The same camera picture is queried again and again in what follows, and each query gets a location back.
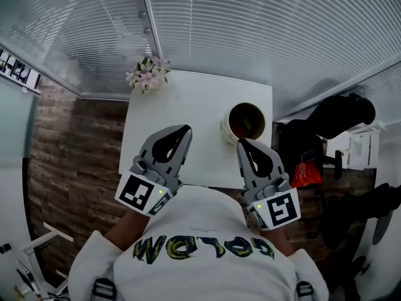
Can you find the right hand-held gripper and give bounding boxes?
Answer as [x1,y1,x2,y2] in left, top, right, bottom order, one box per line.
[236,139,301,231]

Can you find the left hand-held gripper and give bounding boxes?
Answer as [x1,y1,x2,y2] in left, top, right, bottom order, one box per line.
[115,124,192,218]

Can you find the person's right forearm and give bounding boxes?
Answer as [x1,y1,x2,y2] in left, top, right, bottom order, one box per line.
[268,227,295,256]

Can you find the person's left forearm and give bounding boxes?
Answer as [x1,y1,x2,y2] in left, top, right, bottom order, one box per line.
[103,210,151,252]

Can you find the red plastic bag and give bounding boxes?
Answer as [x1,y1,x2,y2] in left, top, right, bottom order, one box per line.
[290,161,323,189]

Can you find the person's white printed shirt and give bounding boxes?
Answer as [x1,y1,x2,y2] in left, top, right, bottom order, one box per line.
[68,185,330,301]

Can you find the pink potted flowers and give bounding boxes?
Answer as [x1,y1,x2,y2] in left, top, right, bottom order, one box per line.
[125,56,172,94]

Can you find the black office chair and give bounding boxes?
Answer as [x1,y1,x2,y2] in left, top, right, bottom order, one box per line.
[277,93,377,184]
[322,182,401,294]

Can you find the white window blinds panel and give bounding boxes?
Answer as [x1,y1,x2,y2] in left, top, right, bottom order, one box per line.
[140,0,273,89]
[269,0,401,120]
[0,0,157,95]

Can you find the frosted glass door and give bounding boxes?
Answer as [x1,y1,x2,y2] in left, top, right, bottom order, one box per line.
[0,73,41,169]

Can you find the gray strap buckle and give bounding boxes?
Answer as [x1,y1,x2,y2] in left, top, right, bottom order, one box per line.
[92,277,117,301]
[296,280,314,298]

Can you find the white desk frame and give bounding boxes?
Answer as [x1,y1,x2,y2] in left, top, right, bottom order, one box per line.
[21,221,75,263]

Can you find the gray partition post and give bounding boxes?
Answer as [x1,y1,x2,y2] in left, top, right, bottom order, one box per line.
[130,0,163,61]

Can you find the black and white wall sign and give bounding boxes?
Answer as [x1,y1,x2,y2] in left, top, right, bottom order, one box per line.
[0,49,42,91]

